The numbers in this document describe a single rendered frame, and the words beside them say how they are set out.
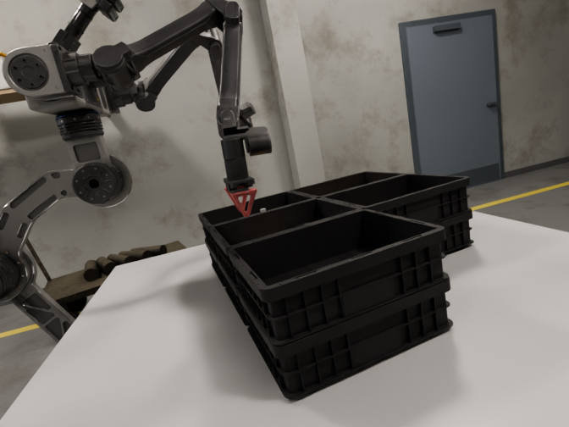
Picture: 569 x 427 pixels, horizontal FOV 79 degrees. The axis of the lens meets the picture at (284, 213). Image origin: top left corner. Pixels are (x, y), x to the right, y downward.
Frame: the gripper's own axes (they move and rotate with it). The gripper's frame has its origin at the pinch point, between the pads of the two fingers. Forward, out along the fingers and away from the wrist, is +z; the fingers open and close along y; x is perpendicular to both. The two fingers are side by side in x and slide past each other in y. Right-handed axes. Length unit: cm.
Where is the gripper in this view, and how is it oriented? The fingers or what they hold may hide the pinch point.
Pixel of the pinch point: (243, 211)
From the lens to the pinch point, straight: 95.8
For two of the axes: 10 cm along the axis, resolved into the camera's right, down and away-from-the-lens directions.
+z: 1.3, 9.5, 2.8
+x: -9.3, 2.1, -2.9
